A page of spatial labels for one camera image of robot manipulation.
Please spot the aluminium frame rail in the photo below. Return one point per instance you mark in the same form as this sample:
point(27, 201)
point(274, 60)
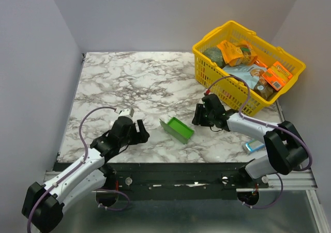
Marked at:
point(294, 181)

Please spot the orange snack bag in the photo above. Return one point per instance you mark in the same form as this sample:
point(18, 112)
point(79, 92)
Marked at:
point(238, 53)

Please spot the yellow plastic shopping basket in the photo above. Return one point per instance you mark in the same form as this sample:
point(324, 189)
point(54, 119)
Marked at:
point(235, 85)

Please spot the orange cracker box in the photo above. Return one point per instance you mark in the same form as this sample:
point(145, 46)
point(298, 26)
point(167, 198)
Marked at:
point(277, 76)

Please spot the green paper box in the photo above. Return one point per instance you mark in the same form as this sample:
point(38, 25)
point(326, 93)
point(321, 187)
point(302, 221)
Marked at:
point(177, 129)

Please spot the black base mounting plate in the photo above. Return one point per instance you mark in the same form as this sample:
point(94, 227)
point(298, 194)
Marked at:
point(176, 181)

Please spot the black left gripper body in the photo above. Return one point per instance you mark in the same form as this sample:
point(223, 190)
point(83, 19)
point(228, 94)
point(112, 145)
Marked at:
point(132, 137)

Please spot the small blue white packet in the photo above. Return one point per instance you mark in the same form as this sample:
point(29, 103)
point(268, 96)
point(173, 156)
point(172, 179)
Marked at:
point(253, 146)

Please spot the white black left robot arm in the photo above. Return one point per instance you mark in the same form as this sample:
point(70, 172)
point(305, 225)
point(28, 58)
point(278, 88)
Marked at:
point(44, 204)

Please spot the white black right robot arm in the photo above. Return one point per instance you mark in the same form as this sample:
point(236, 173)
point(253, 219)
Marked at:
point(286, 150)

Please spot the light blue snack bag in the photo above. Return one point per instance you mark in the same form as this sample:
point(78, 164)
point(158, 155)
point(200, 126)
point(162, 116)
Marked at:
point(252, 75)

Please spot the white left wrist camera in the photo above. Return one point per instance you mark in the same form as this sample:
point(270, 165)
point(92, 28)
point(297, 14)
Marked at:
point(127, 112)

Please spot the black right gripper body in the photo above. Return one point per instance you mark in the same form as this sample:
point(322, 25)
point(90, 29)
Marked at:
point(200, 114)

